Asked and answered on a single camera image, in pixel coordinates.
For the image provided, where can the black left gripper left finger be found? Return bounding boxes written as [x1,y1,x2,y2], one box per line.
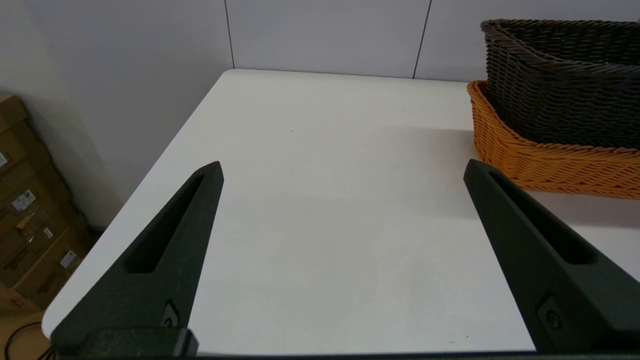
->
[50,160,225,352]

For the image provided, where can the orange wicker basket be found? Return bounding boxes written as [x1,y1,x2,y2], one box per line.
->
[466,80,640,201]

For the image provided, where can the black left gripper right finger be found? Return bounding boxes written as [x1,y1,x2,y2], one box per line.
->
[463,158,640,352]

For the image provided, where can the black floor cable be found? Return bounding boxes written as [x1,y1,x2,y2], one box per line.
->
[4,322,53,360]

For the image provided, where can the crumpled brown cardboard box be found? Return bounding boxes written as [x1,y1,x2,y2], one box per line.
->
[0,285,47,314]

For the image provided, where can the dark brown wicker basket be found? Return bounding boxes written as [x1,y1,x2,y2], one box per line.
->
[480,19,640,150]

